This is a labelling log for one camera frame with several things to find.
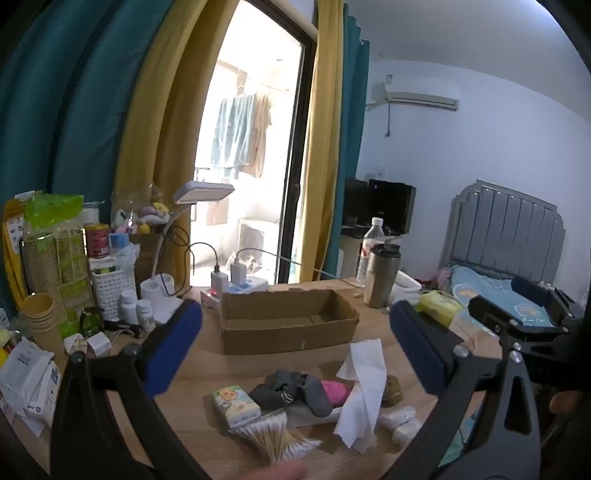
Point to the hanging laundry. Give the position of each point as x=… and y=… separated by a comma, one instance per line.
x=240, y=131

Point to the green plastic packet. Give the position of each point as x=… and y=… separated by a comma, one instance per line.
x=53, y=207

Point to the red tin can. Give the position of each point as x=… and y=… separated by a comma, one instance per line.
x=97, y=241

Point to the black computer monitor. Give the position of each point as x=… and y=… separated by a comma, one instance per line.
x=381, y=203

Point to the cartoon print tissue packet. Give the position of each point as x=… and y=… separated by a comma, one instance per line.
x=236, y=406

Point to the clear bag of plush toys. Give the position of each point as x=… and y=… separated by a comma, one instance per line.
x=143, y=214

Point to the pack of cotton swabs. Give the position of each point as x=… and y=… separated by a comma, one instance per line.
x=272, y=438

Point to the stack of brown paper cups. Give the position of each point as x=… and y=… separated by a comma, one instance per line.
x=41, y=323

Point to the yellow packet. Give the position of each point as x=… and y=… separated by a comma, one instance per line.
x=438, y=307

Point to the white desk lamp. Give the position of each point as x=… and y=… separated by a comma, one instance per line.
x=203, y=191

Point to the blue printed bed sheet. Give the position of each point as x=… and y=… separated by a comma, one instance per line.
x=489, y=286

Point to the teal curtain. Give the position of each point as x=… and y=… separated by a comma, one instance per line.
x=69, y=101
x=353, y=101

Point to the clear plastic water bottle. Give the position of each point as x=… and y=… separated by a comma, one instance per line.
x=369, y=249

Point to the white air conditioner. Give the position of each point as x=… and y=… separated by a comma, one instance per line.
x=415, y=94

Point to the yellow curtain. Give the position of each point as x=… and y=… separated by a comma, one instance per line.
x=157, y=115
x=323, y=138

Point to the person's right hand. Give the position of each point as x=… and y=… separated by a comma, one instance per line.
x=565, y=402

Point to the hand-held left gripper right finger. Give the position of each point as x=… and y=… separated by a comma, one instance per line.
x=418, y=344

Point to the white wet wipes pack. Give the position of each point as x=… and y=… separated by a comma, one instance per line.
x=25, y=383

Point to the white plastic basket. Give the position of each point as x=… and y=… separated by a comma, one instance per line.
x=113, y=290

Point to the steel tumbler with black lid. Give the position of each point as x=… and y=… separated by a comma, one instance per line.
x=379, y=277

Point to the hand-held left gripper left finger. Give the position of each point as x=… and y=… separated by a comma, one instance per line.
x=178, y=341

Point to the clear pack of cotton pads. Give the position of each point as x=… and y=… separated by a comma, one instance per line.
x=400, y=425

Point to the white tissue paper sheet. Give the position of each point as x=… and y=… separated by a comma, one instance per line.
x=367, y=392

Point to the brown plush toy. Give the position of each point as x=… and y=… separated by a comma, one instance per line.
x=392, y=391

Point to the brown cardboard box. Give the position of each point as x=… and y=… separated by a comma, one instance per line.
x=286, y=334

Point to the white power strip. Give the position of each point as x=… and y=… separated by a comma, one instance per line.
x=240, y=291

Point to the pink plush toy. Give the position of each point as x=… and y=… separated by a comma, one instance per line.
x=336, y=391

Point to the grey socks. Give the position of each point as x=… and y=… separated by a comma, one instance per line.
x=295, y=390

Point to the wrapped sleeve of paper cups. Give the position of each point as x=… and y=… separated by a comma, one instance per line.
x=55, y=263

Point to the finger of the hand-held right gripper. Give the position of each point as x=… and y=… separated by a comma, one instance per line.
x=491, y=314
x=531, y=290

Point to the grey padded headboard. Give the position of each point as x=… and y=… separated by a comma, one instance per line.
x=505, y=230

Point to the white side desk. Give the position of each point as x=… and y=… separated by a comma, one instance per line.
x=350, y=251

